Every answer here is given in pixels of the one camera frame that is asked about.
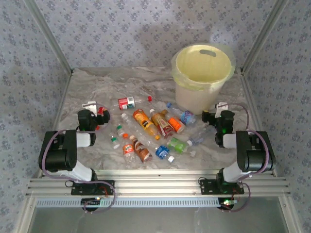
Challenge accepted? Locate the aluminium frame leg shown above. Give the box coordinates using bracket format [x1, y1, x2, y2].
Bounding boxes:
[14, 196, 37, 233]
[278, 196, 302, 233]

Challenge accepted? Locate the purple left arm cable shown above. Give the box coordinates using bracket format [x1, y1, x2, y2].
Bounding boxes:
[40, 103, 117, 215]

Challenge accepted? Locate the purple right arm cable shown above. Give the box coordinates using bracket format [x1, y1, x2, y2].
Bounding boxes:
[220, 102, 270, 214]

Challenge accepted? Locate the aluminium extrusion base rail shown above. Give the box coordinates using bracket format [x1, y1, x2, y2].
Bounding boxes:
[26, 169, 291, 199]

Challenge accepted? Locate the blue label white cap bottle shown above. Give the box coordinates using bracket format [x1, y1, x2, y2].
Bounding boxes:
[155, 145, 176, 163]

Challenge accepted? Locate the small controller board with LED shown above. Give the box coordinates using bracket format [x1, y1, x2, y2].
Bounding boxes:
[218, 198, 238, 207]
[81, 197, 102, 206]

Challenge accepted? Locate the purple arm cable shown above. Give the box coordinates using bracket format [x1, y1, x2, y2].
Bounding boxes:
[40, 103, 117, 215]
[220, 102, 270, 214]

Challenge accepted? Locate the orange soda label clear bottle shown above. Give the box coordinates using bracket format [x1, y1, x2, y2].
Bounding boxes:
[121, 133, 137, 168]

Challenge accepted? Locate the red label cola bottle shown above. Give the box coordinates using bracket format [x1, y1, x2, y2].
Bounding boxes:
[118, 96, 153, 111]

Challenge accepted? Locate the orange juice bottle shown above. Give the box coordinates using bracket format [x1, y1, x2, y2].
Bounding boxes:
[132, 108, 162, 141]

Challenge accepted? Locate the small clear green cap bottle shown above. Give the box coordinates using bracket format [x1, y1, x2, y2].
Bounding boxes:
[108, 132, 121, 150]

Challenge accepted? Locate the red yellow label tea bottle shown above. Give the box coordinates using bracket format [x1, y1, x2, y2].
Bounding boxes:
[149, 108, 174, 139]

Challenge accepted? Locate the orange label brown cap bottle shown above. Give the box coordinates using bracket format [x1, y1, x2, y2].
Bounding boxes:
[161, 109, 187, 134]

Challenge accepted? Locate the green label clear bottle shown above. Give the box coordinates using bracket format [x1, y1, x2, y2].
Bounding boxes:
[167, 136, 197, 156]

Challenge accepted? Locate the clear bluish bottle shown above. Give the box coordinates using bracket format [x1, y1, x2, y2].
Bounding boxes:
[186, 125, 216, 147]

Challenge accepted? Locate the white slotted cable tray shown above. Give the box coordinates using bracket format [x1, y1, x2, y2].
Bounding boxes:
[36, 197, 243, 209]

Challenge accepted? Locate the aluminium table side rail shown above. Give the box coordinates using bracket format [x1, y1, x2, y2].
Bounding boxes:
[240, 71, 280, 177]
[36, 71, 74, 179]

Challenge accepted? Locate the aluminium frame post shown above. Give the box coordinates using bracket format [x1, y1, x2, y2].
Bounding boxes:
[240, 0, 291, 75]
[24, 0, 74, 75]

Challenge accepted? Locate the brown coffee drink bottle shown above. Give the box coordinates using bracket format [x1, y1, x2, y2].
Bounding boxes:
[129, 134, 154, 164]

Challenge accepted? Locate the cream plastic bin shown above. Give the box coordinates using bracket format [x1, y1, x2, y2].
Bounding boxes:
[174, 46, 233, 115]

